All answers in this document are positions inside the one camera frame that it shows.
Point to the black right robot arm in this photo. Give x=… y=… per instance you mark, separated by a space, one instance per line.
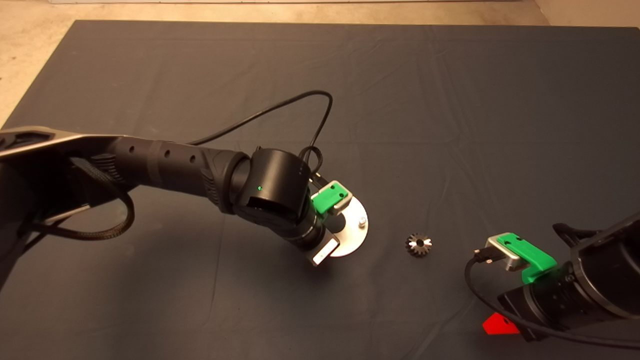
x=610 y=270

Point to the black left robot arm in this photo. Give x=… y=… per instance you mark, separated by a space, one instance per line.
x=165 y=157

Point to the green right camera mount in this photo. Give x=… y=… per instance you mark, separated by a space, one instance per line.
x=532 y=257

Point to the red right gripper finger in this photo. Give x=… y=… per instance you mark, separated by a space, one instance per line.
x=500 y=326

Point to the silver camera box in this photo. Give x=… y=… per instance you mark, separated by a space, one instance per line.
x=501 y=252
x=346 y=202

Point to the dark grey table cloth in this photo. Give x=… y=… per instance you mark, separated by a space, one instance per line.
x=400 y=75

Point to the small steel planetary gear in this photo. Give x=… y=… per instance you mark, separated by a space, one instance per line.
x=419 y=244

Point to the silver left camera box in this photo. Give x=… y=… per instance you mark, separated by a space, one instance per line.
x=346 y=202

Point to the silver right camera box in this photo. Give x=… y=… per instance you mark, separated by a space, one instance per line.
x=501 y=252

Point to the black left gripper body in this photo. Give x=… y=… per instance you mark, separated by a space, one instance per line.
x=306 y=235

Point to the green left camera mount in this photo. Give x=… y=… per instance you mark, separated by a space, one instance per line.
x=327 y=197

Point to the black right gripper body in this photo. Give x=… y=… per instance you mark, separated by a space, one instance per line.
x=550 y=300

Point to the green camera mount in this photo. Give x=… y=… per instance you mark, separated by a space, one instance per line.
x=532 y=257
x=327 y=197

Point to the round metal carrier plate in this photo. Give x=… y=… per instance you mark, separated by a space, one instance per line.
x=357 y=240

